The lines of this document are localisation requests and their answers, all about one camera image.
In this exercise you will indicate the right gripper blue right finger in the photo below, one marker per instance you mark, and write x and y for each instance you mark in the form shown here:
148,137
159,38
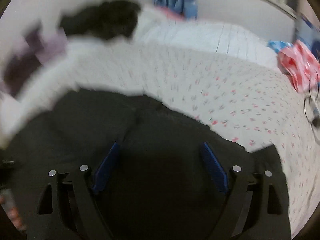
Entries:
217,173

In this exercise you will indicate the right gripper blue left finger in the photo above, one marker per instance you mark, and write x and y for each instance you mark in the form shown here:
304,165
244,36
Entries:
103,171

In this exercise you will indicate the large black puffer jacket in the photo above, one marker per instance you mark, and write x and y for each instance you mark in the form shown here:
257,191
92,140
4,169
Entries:
158,187

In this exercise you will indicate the cherry print bed sheet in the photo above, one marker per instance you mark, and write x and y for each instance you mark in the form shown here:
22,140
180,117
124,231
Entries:
241,101

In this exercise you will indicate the pink checkered cloth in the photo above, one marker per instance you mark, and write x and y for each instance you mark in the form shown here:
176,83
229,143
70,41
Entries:
300,65

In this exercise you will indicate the light blue patterned cloth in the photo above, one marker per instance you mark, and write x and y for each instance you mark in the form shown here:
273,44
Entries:
277,46

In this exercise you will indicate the purple lilac folded jacket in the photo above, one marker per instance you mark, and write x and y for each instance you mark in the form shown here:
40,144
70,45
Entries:
31,55

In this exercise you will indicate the crumpled black jacket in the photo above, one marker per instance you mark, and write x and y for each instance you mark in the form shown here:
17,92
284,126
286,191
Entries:
106,20

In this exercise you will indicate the white striped duvet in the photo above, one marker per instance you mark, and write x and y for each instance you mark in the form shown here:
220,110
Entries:
202,35

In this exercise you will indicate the pink pillow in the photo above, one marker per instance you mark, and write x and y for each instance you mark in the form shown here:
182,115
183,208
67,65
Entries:
170,14

